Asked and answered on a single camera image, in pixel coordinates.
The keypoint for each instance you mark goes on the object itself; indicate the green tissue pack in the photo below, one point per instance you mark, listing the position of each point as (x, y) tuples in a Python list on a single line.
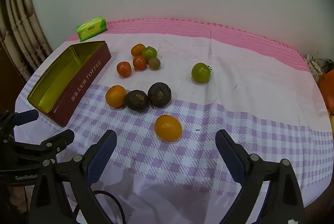
[(91, 28)]

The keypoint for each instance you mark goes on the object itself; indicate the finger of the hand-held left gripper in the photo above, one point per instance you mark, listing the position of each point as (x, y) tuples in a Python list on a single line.
[(56, 141), (26, 117)]

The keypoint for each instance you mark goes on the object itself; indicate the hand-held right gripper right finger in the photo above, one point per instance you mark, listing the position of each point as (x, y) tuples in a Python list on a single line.
[(231, 158)]

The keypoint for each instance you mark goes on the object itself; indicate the red tomato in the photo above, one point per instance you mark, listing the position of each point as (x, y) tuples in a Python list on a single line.
[(139, 63), (123, 69)]

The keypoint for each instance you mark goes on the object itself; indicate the maroon tin box gold inside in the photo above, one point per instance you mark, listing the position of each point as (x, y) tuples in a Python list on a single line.
[(75, 80)]

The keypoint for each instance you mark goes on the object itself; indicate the brown wooden door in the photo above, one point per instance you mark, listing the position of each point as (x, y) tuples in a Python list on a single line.
[(10, 77)]

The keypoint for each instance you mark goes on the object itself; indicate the small orange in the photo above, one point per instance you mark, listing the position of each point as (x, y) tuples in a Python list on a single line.
[(137, 49)]

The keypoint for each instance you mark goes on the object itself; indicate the dark brown round fruit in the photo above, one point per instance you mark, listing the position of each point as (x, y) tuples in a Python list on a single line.
[(159, 95), (136, 100)]

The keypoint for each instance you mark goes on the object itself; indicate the beige patterned curtain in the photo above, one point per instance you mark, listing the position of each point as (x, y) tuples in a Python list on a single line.
[(23, 31)]

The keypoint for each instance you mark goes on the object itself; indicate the small brownish green fruit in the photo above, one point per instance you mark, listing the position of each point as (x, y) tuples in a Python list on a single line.
[(154, 63)]

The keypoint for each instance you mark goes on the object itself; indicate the large orange pumpkin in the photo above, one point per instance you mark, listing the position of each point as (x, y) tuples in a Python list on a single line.
[(328, 91)]

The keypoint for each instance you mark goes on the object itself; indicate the large green tomato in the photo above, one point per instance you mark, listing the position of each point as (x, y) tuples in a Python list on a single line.
[(200, 73)]

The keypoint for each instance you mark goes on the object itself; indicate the yellow fruit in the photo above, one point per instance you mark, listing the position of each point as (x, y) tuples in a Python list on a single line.
[(332, 123)]

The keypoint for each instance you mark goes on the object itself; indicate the pink purple checked tablecloth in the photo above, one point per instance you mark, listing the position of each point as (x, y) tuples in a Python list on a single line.
[(234, 114)]

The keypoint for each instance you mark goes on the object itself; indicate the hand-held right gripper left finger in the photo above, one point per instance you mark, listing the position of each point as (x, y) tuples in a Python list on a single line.
[(100, 158)]

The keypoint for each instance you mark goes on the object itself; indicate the beige dried bundle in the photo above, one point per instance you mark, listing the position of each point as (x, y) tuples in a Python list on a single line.
[(314, 67)]

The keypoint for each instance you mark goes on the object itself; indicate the small green tomato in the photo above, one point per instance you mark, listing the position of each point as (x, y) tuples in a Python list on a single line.
[(149, 53)]

